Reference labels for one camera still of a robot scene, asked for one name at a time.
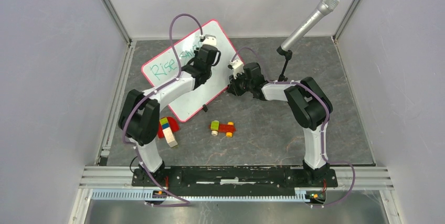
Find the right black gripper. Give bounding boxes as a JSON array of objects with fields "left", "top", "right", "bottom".
[{"left": 228, "top": 71, "right": 253, "bottom": 97}]

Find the pink framed whiteboard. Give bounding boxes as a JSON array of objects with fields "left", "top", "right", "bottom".
[{"left": 141, "top": 19, "right": 245, "bottom": 123}]

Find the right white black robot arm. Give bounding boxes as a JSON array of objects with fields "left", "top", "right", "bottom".
[{"left": 228, "top": 60, "right": 332, "bottom": 186}]

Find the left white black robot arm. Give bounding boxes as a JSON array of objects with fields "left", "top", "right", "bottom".
[{"left": 118, "top": 45, "right": 221, "bottom": 186}]

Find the black tripod microphone stand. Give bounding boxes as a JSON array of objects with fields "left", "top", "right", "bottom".
[{"left": 277, "top": 46, "right": 293, "bottom": 82}]

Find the red toy car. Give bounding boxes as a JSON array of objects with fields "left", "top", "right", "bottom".
[{"left": 209, "top": 120, "right": 236, "bottom": 137}]

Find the red wooden block toy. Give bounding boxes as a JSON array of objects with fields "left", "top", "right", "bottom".
[{"left": 157, "top": 116, "right": 180, "bottom": 148}]

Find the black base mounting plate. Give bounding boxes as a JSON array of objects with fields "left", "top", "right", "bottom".
[{"left": 132, "top": 165, "right": 338, "bottom": 197}]

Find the silver microphone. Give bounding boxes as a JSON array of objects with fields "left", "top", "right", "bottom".
[{"left": 277, "top": 0, "right": 340, "bottom": 55}]

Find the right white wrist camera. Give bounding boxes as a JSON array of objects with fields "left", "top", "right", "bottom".
[{"left": 228, "top": 59, "right": 244, "bottom": 79}]

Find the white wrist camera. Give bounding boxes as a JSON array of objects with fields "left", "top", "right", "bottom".
[
  {"left": 228, "top": 59, "right": 244, "bottom": 79},
  {"left": 199, "top": 35, "right": 217, "bottom": 47}
]

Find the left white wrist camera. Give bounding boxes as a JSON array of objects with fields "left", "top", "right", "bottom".
[{"left": 199, "top": 35, "right": 217, "bottom": 47}]

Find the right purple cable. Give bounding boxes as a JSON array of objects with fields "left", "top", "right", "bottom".
[{"left": 230, "top": 47, "right": 357, "bottom": 208}]

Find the purple cable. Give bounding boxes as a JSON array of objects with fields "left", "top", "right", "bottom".
[
  {"left": 121, "top": 13, "right": 206, "bottom": 208},
  {"left": 230, "top": 47, "right": 357, "bottom": 208}
]

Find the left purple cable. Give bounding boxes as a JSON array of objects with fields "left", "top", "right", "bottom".
[{"left": 121, "top": 13, "right": 206, "bottom": 208}]

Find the grey slotted cable duct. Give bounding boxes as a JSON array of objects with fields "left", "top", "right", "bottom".
[{"left": 91, "top": 187, "right": 327, "bottom": 203}]

